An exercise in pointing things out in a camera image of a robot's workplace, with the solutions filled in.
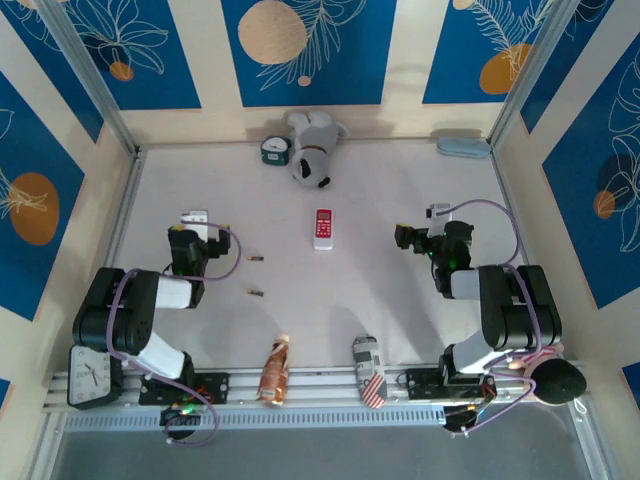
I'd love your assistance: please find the brown drink bottle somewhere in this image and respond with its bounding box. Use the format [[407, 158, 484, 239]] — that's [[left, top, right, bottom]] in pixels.
[[256, 333, 292, 407]]

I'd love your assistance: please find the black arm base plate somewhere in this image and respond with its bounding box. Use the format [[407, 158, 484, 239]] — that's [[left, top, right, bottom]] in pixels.
[[403, 368, 496, 401], [138, 372, 231, 406]]

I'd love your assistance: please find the black electronics board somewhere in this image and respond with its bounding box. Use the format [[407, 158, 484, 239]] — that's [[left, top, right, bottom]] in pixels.
[[159, 405, 202, 441], [442, 405, 484, 435]]

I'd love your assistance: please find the aluminium mounting rail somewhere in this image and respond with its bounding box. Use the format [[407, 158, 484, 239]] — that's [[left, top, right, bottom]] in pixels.
[[42, 367, 576, 414]]

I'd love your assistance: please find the aluminium table edge rail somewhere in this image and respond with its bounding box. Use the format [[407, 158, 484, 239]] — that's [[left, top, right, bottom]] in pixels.
[[99, 147, 147, 281], [491, 144, 557, 341]]

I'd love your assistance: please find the white clock black frame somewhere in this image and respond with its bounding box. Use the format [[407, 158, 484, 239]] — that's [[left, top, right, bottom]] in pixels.
[[67, 343, 124, 410]]

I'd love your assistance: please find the light blue case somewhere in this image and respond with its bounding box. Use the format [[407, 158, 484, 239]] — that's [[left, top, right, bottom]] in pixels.
[[436, 137, 489, 160]]

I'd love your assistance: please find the aluminium frame post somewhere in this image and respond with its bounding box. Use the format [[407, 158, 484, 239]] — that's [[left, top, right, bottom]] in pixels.
[[487, 0, 617, 151], [37, 0, 140, 157]]

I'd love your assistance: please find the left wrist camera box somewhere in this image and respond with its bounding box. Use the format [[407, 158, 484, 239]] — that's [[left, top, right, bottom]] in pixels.
[[180, 209, 209, 239]]

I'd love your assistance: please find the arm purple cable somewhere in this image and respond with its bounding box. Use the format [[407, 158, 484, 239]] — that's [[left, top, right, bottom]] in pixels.
[[437, 198, 549, 439], [107, 222, 245, 448]]

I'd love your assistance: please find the white red remote control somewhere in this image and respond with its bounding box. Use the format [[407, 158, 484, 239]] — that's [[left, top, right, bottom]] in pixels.
[[313, 207, 335, 252]]

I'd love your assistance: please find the blue floral wall panel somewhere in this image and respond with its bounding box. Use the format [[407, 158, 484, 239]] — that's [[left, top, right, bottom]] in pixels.
[[542, 47, 640, 311], [0, 72, 86, 322], [221, 0, 399, 108], [62, 0, 203, 112], [519, 0, 640, 134], [0, 0, 105, 145], [422, 0, 574, 105]]

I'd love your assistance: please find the small teal alarm clock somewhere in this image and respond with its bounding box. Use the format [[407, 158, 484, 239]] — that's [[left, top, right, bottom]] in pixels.
[[259, 134, 292, 166]]

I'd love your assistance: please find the grey slotted cable duct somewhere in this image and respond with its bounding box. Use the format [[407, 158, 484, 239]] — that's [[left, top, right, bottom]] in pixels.
[[62, 404, 449, 434]]

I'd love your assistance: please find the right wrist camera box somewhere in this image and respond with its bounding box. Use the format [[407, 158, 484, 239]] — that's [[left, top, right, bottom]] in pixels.
[[426, 203, 454, 236]]

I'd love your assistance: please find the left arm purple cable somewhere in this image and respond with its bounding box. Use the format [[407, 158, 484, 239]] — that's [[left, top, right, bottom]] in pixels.
[[107, 222, 245, 448]]

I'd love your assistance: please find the doll with black hat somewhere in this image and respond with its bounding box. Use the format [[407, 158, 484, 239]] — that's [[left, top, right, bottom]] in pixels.
[[507, 344, 589, 406]]

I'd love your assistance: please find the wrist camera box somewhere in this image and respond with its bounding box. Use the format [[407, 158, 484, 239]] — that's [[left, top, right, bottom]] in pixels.
[[426, 203, 454, 236], [180, 209, 209, 239]]

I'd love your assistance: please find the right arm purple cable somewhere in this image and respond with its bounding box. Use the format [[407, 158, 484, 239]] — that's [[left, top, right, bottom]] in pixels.
[[437, 198, 549, 439]]

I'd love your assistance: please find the grey plush dog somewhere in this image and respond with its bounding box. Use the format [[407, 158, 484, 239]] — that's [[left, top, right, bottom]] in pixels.
[[285, 109, 350, 190]]

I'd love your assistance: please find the newspaper print flag can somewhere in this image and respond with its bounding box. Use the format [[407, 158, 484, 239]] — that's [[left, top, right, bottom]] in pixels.
[[352, 334, 389, 410]]

